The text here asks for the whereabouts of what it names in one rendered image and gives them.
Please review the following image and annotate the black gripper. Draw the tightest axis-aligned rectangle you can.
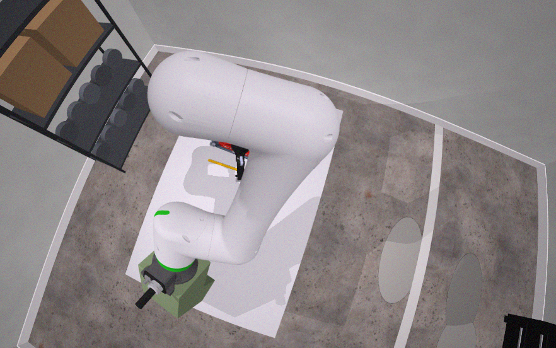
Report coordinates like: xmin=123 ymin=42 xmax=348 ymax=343
xmin=231 ymin=145 xmax=249 ymax=182

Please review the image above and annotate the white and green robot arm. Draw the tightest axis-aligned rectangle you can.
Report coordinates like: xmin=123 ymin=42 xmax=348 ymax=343
xmin=135 ymin=50 xmax=340 ymax=309

